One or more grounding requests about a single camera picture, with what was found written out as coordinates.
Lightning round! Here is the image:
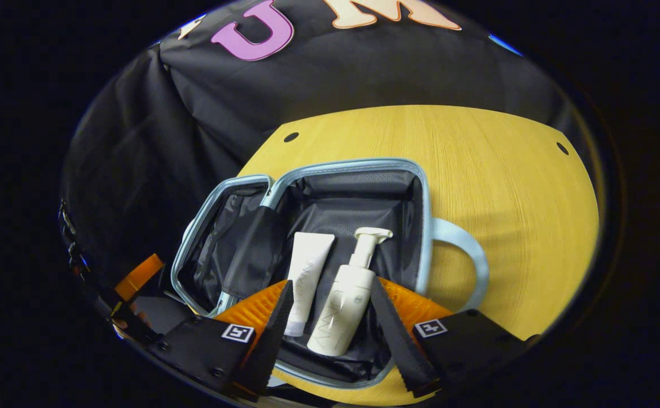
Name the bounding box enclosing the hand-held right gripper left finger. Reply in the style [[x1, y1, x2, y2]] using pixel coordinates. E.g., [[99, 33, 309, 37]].
[[147, 279, 295, 400]]

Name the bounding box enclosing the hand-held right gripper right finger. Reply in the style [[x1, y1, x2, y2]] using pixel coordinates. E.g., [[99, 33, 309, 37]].
[[370, 276, 541, 398]]

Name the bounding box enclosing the white pump bottle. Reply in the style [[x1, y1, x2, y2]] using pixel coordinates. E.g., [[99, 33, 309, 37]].
[[306, 227, 394, 358]]

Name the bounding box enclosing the white squeeze tube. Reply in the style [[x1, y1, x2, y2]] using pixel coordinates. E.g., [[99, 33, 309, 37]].
[[284, 231, 336, 338]]

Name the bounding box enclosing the light blue suitcase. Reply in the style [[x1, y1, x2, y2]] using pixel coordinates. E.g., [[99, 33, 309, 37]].
[[170, 158, 489, 390]]

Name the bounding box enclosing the black backdrop cloth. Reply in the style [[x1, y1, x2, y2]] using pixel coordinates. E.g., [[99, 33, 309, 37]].
[[61, 0, 591, 284]]

